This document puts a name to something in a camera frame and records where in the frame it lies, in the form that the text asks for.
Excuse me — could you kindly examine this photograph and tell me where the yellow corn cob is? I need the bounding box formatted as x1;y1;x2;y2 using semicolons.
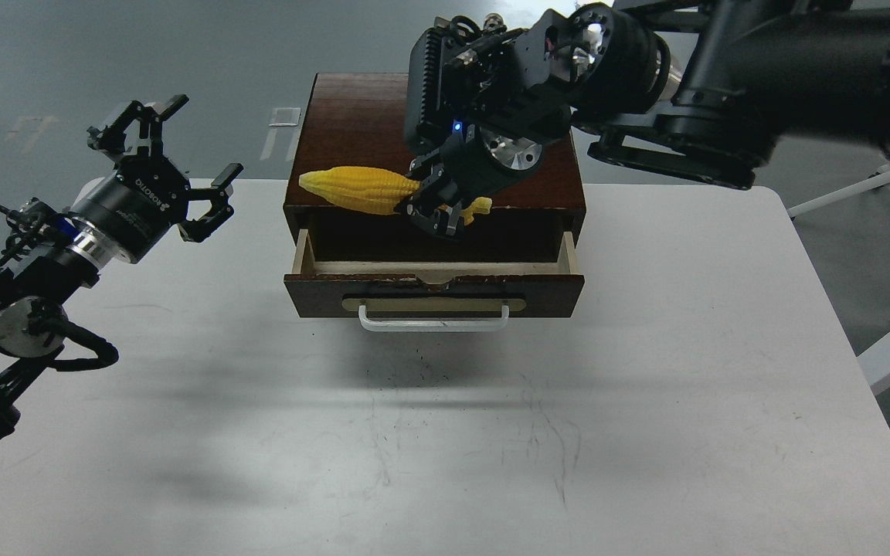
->
298;166;493;225

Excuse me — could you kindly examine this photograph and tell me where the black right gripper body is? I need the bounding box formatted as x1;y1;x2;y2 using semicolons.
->
425;124;544;205

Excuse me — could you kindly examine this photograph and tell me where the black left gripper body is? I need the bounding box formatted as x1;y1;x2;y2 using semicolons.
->
72;158;190;263

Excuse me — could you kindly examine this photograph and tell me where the white drawer handle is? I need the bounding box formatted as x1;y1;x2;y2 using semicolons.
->
358;303;510;332

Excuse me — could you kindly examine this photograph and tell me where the wooden drawer with front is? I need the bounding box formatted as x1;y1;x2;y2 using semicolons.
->
284;231;584;319

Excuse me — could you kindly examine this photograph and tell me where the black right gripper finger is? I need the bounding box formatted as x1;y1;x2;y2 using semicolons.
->
414;197;472;240
403;158;454;218

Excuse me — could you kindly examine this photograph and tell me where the dark wooden drawer cabinet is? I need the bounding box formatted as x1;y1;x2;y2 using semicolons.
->
283;73;586;263

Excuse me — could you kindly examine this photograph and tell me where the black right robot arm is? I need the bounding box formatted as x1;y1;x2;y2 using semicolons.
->
395;1;890;240

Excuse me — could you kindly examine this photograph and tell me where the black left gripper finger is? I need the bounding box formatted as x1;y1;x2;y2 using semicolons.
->
178;162;244;243
87;94;189;164

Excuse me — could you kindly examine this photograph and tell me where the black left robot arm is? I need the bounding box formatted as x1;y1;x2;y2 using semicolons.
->
0;94;243;440

